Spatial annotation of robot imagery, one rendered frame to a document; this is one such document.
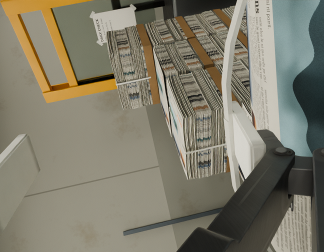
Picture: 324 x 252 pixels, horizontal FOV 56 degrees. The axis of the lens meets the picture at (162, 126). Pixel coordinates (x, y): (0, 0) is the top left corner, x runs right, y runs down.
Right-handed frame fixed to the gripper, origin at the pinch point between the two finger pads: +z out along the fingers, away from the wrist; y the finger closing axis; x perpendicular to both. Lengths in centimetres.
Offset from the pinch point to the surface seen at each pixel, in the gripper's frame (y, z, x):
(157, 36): 9, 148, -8
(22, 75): -145, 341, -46
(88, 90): -45, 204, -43
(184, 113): 13, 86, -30
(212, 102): 24, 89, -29
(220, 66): 33, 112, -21
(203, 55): 28, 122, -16
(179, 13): 29, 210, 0
